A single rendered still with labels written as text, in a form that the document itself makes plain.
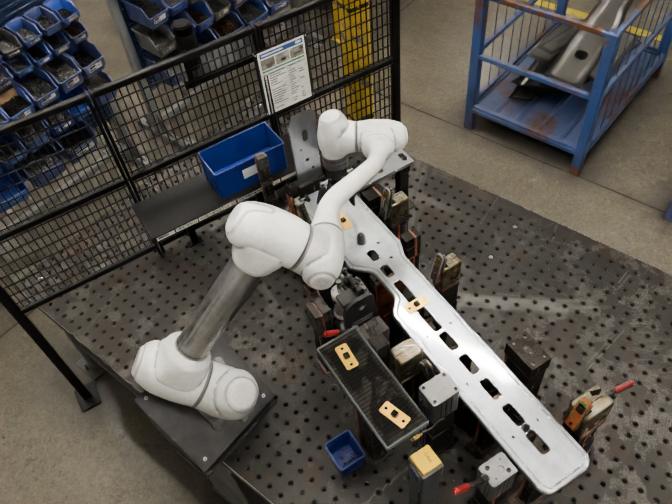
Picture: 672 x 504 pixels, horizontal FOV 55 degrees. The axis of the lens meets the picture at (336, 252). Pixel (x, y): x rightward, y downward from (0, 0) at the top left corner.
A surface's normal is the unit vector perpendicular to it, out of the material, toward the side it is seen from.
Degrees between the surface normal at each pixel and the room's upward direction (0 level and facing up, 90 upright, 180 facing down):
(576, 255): 0
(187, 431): 41
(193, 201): 0
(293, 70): 90
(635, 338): 0
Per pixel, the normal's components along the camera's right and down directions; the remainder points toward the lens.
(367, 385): -0.08, -0.63
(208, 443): 0.45, -0.18
